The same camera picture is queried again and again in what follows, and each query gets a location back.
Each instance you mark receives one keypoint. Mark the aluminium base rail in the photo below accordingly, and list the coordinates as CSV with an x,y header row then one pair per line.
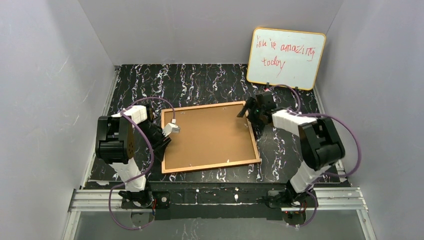
x,y
222,201

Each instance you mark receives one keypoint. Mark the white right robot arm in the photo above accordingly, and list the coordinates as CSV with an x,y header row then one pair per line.
x,y
320,143

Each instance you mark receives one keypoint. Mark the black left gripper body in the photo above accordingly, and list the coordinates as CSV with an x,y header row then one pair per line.
x,y
162,142

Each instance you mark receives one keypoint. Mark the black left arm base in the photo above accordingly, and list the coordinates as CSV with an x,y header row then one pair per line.
x,y
145,199

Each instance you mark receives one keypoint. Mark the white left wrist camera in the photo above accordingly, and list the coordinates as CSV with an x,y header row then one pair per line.
x,y
170,128

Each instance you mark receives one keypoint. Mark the yellow-framed whiteboard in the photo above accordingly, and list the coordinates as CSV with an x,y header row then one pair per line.
x,y
285,57

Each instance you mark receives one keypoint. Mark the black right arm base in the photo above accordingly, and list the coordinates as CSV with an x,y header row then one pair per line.
x,y
288,200

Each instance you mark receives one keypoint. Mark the orange wooden picture frame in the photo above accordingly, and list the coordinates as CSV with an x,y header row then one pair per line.
x,y
212,167

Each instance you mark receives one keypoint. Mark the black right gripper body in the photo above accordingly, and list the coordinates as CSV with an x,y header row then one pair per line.
x,y
251,112

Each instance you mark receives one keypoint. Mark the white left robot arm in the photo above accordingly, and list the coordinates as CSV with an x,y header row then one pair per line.
x,y
115,142

